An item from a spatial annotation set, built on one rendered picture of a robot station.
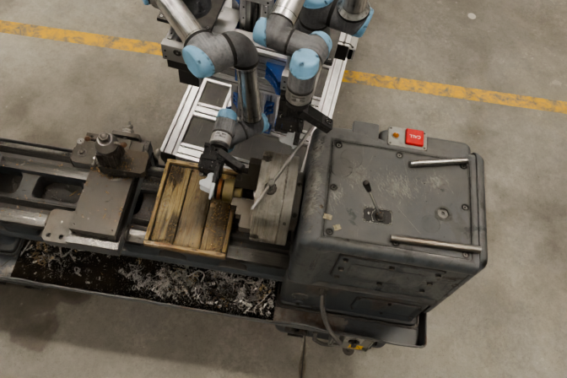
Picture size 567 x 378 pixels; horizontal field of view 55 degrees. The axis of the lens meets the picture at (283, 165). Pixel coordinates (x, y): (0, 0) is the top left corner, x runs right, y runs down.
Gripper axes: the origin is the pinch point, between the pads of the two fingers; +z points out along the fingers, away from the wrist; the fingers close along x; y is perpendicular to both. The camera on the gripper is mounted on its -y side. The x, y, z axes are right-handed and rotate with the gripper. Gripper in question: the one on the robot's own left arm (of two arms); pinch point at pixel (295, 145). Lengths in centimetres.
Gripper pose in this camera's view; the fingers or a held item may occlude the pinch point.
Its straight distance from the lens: 171.3
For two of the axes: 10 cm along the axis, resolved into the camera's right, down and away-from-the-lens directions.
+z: -1.2, 6.3, 7.7
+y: -9.8, -1.7, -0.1
